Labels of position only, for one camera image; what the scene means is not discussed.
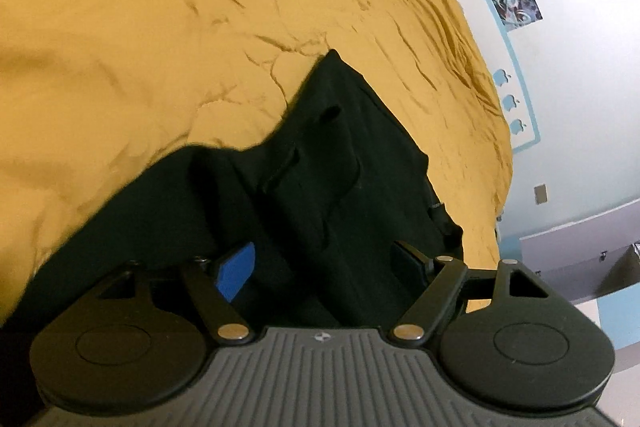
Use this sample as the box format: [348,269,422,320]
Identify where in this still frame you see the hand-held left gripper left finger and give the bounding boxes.
[95,241,257,344]

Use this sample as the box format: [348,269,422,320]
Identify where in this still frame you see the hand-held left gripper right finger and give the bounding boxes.
[389,240,551,344]

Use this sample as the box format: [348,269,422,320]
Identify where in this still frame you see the black pants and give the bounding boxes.
[0,49,466,413]

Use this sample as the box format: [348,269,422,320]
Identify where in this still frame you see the lavender cabinet door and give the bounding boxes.
[519,227,640,305]

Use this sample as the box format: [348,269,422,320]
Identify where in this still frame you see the light blue drawer cabinet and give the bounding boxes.
[570,289,640,355]

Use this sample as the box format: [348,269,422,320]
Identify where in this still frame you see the mustard yellow blanket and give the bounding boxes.
[0,0,516,330]

